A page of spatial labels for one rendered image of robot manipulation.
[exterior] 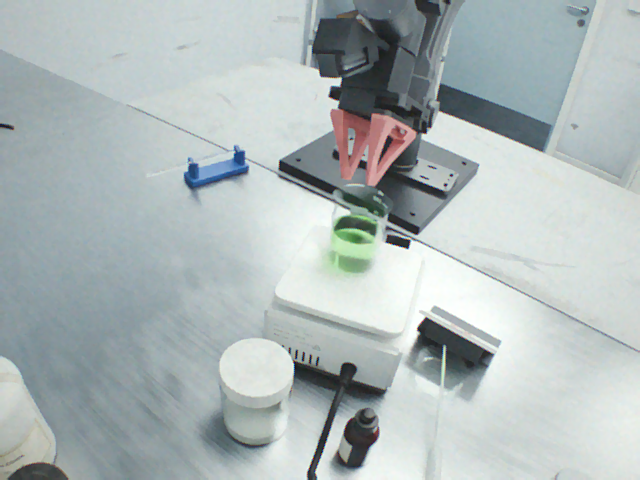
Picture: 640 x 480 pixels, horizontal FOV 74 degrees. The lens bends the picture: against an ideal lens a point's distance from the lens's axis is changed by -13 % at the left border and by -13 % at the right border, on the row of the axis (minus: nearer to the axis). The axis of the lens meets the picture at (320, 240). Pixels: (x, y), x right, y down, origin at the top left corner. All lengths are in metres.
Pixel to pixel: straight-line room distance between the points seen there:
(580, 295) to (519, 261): 0.10
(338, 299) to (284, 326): 0.06
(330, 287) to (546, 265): 0.37
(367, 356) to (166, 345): 0.20
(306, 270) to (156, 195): 0.33
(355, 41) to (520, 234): 0.41
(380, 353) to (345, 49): 0.28
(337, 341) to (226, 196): 0.34
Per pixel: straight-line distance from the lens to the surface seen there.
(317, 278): 0.45
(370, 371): 0.45
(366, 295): 0.44
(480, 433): 0.49
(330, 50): 0.48
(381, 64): 0.53
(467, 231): 0.72
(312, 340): 0.44
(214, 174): 0.74
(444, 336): 0.53
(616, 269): 0.80
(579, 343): 0.63
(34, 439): 0.42
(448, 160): 0.86
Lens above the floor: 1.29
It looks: 37 degrees down
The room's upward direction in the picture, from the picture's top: 8 degrees clockwise
